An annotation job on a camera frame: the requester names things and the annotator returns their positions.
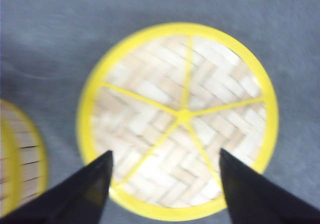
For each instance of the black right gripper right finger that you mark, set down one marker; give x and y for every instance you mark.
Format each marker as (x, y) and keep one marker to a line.
(251, 198)

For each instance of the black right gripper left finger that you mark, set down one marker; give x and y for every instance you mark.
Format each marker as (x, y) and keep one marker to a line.
(80, 198)

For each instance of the bamboo steamer basket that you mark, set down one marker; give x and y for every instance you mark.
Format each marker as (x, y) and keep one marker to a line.
(24, 166)

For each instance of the woven bamboo steamer lid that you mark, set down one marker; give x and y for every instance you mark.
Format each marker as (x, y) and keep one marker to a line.
(165, 101)

